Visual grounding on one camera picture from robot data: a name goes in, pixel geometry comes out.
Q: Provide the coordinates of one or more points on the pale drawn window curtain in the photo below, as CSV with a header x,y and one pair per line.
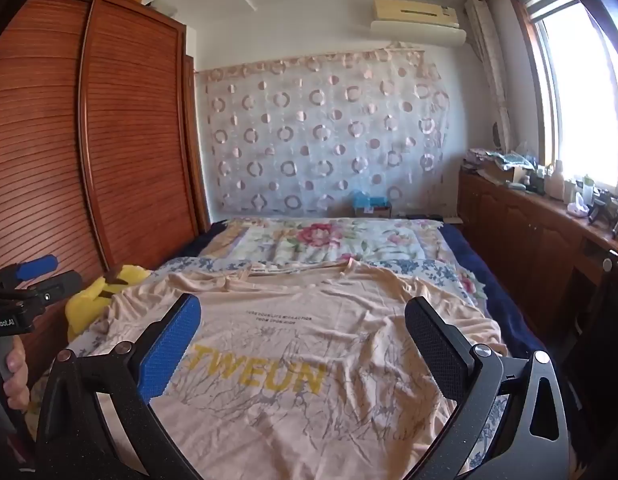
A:
x,y
489,70

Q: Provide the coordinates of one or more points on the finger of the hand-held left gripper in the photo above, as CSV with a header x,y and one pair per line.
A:
x,y
36,266
56,285

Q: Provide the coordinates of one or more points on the blue floral bed sheet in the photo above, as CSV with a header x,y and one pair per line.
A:
x,y
429,270

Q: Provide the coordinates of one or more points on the long low wooden cabinet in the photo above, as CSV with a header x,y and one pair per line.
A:
x,y
519,230

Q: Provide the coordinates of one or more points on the person's left hand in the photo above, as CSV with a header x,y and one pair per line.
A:
x,y
18,380

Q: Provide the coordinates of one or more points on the black folding stand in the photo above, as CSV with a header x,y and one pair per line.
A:
x,y
611,210

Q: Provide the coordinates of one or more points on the navy blue blanket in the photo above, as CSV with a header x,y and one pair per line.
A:
x,y
489,280

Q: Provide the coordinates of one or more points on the brown slatted wooden wardrobe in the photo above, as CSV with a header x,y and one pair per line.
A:
x,y
129,135

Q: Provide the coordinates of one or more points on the pink floral quilt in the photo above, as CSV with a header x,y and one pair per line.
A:
x,y
314,240

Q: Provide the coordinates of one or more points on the pale pink bottle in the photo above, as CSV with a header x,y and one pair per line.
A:
x,y
556,182

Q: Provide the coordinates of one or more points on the wooden framed window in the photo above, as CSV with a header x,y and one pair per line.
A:
x,y
579,100

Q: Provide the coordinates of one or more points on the blue tissue box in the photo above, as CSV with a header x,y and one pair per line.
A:
x,y
370,205

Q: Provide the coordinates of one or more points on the yellow plush toy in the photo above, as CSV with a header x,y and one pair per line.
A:
x,y
96,300

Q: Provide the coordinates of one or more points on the wall air conditioner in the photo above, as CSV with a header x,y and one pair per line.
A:
x,y
419,17

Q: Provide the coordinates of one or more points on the small green-capped bottle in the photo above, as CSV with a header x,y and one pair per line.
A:
x,y
586,185

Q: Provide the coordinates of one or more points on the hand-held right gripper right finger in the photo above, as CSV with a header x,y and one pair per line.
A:
x,y
434,355

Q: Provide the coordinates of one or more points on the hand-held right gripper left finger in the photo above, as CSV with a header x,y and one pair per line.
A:
x,y
169,347

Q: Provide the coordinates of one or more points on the sheer circle-patterned curtain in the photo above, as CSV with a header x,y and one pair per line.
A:
x,y
314,135

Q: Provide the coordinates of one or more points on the beige printed t-shirt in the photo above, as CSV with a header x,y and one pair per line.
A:
x,y
289,410

